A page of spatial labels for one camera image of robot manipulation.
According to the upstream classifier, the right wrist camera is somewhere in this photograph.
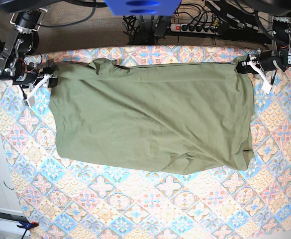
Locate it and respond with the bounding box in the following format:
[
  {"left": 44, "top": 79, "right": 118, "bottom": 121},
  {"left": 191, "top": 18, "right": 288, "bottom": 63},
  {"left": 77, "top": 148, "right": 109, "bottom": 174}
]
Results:
[{"left": 22, "top": 96, "right": 36, "bottom": 108}]

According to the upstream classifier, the patterned tile tablecloth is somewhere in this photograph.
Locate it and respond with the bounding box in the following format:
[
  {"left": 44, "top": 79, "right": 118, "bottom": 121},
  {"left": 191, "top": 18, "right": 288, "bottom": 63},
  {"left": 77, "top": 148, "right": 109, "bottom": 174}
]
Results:
[{"left": 0, "top": 45, "right": 291, "bottom": 239}]

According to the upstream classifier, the black round stool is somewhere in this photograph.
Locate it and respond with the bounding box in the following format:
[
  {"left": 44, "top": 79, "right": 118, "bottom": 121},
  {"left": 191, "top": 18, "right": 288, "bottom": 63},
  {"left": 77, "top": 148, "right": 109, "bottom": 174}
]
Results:
[{"left": 32, "top": 31, "right": 39, "bottom": 52}]

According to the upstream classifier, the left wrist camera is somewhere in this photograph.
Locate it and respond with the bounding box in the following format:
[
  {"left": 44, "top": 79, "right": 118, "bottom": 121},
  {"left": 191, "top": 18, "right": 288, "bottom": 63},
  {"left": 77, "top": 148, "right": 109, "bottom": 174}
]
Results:
[{"left": 261, "top": 81, "right": 276, "bottom": 94}]

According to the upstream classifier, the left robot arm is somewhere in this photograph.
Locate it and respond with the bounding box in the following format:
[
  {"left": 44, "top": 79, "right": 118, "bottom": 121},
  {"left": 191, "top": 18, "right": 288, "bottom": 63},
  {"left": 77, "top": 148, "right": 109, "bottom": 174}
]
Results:
[{"left": 236, "top": 0, "right": 291, "bottom": 75}]

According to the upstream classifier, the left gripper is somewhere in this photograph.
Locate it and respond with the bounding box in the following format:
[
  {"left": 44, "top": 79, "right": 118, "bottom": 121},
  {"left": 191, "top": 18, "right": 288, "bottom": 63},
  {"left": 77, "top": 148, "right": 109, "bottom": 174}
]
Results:
[{"left": 237, "top": 51, "right": 285, "bottom": 82}]

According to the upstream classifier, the power strip with red switch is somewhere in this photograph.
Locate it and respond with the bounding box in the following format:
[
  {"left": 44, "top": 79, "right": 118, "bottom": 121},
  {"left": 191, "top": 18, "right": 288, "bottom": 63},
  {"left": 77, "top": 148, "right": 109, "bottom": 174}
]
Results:
[{"left": 170, "top": 23, "right": 217, "bottom": 34}]

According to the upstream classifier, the blue orange clamp lower left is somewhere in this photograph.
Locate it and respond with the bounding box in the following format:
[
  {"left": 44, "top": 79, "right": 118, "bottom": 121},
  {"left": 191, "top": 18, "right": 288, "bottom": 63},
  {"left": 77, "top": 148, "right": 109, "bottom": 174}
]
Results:
[{"left": 17, "top": 221, "right": 39, "bottom": 231}]

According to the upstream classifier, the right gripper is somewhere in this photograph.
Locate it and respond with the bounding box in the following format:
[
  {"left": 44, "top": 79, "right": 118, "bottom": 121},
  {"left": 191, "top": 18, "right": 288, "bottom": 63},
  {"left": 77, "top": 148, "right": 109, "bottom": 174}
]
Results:
[{"left": 12, "top": 67, "right": 58, "bottom": 96}]

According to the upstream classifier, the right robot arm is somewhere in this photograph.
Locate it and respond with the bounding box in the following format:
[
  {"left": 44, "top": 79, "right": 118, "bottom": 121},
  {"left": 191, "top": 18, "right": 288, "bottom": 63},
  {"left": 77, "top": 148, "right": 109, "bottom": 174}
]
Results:
[{"left": 0, "top": 0, "right": 58, "bottom": 93}]

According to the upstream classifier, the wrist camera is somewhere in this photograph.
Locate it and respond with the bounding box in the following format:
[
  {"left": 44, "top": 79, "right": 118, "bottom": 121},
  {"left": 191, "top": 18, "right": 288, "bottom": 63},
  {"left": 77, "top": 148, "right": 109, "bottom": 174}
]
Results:
[
  {"left": 261, "top": 81, "right": 276, "bottom": 94},
  {"left": 22, "top": 96, "right": 36, "bottom": 108}
]

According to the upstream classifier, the olive green t-shirt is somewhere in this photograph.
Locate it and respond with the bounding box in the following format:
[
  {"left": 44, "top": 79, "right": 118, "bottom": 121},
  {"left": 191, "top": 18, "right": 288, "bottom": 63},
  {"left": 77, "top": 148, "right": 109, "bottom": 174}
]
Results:
[{"left": 49, "top": 58, "right": 254, "bottom": 175}]

